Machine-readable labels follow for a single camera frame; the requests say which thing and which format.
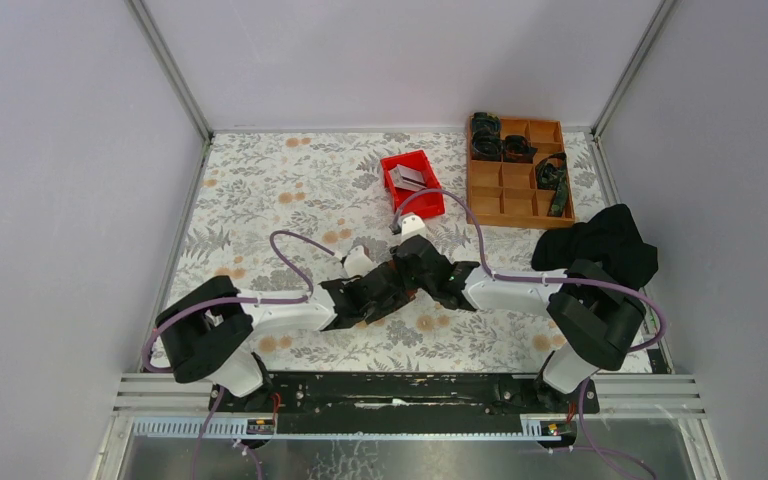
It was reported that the black cloth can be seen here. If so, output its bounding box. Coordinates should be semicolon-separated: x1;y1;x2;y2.
530;204;659;290

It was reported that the floral table mat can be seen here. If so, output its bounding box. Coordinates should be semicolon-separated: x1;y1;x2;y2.
148;131;654;374

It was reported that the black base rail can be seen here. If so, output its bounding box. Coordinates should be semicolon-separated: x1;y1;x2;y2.
209;371;600;435

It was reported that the perforated metal strip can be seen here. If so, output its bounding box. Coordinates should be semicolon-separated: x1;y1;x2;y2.
132;413;577;443

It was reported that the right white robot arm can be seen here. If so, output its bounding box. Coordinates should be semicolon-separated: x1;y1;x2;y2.
391;236;646;412

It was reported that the camouflage strap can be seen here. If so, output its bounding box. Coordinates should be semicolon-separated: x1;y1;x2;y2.
534;152;571;217

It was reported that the purple cable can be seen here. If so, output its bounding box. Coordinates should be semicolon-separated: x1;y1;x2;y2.
389;188;669;480
140;229;352;480

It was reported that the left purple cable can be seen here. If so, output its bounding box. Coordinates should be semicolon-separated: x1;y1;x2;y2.
140;229;352;480

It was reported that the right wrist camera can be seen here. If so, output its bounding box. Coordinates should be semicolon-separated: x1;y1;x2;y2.
390;213;427;242

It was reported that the rolled camouflage belt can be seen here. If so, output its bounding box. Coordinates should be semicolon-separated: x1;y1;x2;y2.
470;112;503;161

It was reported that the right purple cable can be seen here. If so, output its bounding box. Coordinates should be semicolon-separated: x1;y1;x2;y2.
389;188;669;480

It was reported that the red plastic bin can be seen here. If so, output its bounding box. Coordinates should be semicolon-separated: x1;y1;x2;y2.
380;150;445;219

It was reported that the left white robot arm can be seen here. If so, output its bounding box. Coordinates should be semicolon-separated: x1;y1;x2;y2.
144;262;416;411

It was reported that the brown leather card holder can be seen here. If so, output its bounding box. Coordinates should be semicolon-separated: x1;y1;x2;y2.
383;260;418;310

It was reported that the rolled black belt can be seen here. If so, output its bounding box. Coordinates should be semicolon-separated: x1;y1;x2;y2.
502;135;538;164

